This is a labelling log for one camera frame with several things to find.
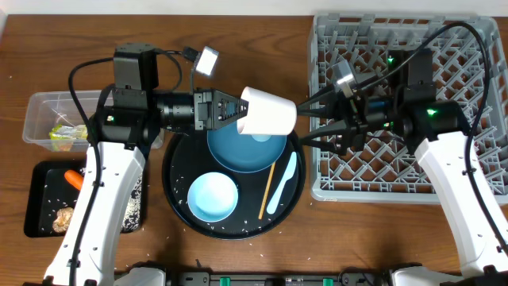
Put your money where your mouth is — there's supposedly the light blue plastic cup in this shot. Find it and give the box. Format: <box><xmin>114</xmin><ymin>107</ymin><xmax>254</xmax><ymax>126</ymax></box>
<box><xmin>252</xmin><ymin>134</ymin><xmax>271</xmax><ymax>142</ymax></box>

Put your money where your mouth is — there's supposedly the dark blue round plate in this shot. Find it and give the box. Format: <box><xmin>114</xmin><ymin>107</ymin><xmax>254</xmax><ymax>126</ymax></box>
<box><xmin>206</xmin><ymin>122</ymin><xmax>287</xmax><ymax>173</ymax></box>

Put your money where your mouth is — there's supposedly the light blue plastic knife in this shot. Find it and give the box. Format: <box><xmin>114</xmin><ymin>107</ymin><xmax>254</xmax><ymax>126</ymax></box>
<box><xmin>266</xmin><ymin>152</ymin><xmax>297</xmax><ymax>215</ymax></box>

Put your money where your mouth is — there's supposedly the clear plastic bin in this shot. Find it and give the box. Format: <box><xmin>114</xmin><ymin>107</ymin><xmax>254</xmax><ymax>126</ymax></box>
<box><xmin>21</xmin><ymin>90</ymin><xmax>166</xmax><ymax>153</ymax></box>

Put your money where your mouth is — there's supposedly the grey dishwasher rack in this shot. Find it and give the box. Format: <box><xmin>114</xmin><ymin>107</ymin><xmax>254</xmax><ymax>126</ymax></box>
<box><xmin>308</xmin><ymin>14</ymin><xmax>507</xmax><ymax>204</ymax></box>

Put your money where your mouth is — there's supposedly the white rice pile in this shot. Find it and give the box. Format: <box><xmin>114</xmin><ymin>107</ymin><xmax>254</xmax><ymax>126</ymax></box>
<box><xmin>121</xmin><ymin>175</ymin><xmax>143</xmax><ymax>234</ymax></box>

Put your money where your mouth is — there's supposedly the black rectangular tray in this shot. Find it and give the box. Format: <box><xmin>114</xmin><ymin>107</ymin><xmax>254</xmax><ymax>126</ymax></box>
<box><xmin>24</xmin><ymin>160</ymin><xmax>146</xmax><ymax>238</ymax></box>

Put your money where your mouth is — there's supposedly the black rail with green clips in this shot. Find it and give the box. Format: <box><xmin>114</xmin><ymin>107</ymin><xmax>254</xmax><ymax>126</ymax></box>
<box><xmin>167</xmin><ymin>272</ymin><xmax>388</xmax><ymax>286</ymax></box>

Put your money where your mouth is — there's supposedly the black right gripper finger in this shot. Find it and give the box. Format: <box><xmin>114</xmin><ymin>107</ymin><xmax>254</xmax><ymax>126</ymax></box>
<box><xmin>299</xmin><ymin>120</ymin><xmax>349</xmax><ymax>156</ymax></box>
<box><xmin>297</xmin><ymin>84</ymin><xmax>339</xmax><ymax>118</ymax></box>

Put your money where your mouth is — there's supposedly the orange carrot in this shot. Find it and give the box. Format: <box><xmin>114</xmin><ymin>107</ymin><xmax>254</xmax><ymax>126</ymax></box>
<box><xmin>64</xmin><ymin>170</ymin><xmax>83</xmax><ymax>191</ymax></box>

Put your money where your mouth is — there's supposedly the pink plastic cup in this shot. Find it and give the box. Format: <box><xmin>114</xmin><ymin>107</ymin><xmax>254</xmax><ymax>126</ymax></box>
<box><xmin>237</xmin><ymin>87</ymin><xmax>297</xmax><ymax>136</ymax></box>

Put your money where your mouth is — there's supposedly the yellow green wrapper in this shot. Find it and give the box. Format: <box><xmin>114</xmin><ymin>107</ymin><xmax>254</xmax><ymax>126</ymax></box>
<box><xmin>48</xmin><ymin>124</ymin><xmax>88</xmax><ymax>152</ymax></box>

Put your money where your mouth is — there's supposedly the black round tray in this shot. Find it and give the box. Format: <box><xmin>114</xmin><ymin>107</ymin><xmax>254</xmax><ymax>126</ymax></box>
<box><xmin>162</xmin><ymin>132</ymin><xmax>306</xmax><ymax>240</ymax></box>

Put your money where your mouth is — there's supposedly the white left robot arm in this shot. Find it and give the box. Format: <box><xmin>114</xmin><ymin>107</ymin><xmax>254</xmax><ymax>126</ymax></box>
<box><xmin>42</xmin><ymin>43</ymin><xmax>248</xmax><ymax>285</ymax></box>

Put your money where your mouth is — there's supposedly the wooden chopstick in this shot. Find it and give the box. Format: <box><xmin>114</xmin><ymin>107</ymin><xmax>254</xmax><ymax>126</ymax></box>
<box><xmin>258</xmin><ymin>162</ymin><xmax>276</xmax><ymax>220</ymax></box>

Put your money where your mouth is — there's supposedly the brown walnut-like food scrap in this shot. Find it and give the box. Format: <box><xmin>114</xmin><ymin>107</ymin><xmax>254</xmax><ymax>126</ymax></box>
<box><xmin>52</xmin><ymin>207</ymin><xmax>74</xmax><ymax>234</ymax></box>

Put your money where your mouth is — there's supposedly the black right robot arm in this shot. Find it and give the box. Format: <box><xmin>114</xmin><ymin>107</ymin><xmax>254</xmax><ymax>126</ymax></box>
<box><xmin>297</xmin><ymin>48</ymin><xmax>507</xmax><ymax>285</ymax></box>

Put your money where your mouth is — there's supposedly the light blue bowl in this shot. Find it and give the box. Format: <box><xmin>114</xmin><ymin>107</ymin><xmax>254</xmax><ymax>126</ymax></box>
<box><xmin>187</xmin><ymin>172</ymin><xmax>239</xmax><ymax>222</ymax></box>

